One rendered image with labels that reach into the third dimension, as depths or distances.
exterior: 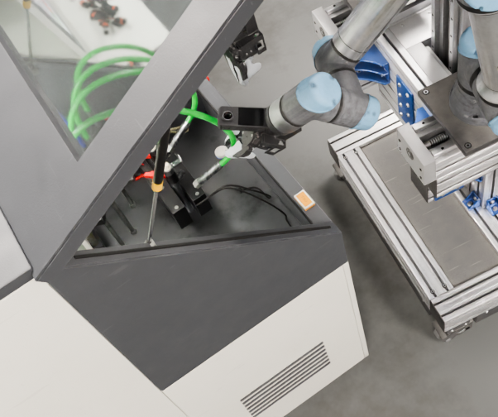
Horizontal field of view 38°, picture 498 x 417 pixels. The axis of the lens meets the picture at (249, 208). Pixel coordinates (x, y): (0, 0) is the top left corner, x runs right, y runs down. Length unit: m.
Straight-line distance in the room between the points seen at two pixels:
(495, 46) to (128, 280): 0.82
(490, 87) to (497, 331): 1.30
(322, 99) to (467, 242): 1.31
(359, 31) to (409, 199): 1.27
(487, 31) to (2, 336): 1.03
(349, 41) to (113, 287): 0.67
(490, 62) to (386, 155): 1.35
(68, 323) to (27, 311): 0.11
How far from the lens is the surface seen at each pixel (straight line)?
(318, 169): 3.05
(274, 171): 1.91
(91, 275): 1.38
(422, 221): 2.64
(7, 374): 1.52
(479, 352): 2.67
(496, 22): 1.41
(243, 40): 1.66
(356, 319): 2.27
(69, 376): 1.63
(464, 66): 1.72
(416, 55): 2.10
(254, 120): 1.53
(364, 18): 1.50
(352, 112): 1.48
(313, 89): 1.40
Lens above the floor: 2.51
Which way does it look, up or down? 57 degrees down
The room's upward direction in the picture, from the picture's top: 23 degrees counter-clockwise
